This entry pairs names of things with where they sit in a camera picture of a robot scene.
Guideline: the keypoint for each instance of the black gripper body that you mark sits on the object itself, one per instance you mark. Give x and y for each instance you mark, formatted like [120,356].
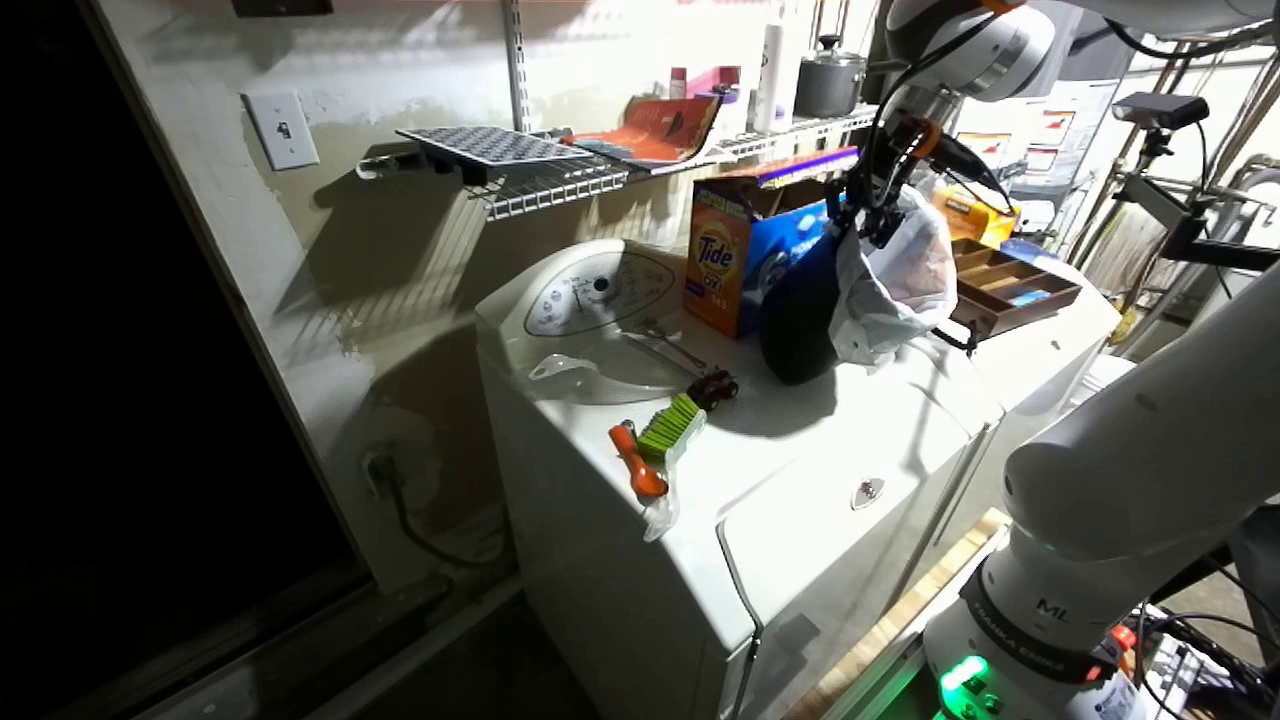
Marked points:
[866,198]

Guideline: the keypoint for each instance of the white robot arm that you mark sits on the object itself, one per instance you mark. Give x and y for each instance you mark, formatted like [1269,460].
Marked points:
[1137,482]

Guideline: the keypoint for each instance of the dark cylindrical container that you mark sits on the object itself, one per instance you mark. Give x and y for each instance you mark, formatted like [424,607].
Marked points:
[831,86]

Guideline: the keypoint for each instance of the brown wooden tray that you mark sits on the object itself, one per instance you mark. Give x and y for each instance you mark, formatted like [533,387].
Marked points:
[999,294]

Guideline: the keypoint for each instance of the orange Tide detergent box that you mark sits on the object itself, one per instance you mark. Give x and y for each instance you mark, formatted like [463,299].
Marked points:
[741,240]

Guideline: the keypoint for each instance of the orange scoop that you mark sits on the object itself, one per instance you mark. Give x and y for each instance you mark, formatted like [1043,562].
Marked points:
[645,482]

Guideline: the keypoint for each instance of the white washing machine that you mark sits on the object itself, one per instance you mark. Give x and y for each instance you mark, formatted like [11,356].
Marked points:
[794,514]

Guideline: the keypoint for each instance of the wire wall shelf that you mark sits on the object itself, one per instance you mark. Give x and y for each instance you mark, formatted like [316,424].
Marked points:
[518,174]

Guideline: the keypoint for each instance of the white wall outlet plate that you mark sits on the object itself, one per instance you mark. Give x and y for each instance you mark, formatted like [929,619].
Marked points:
[282,131]

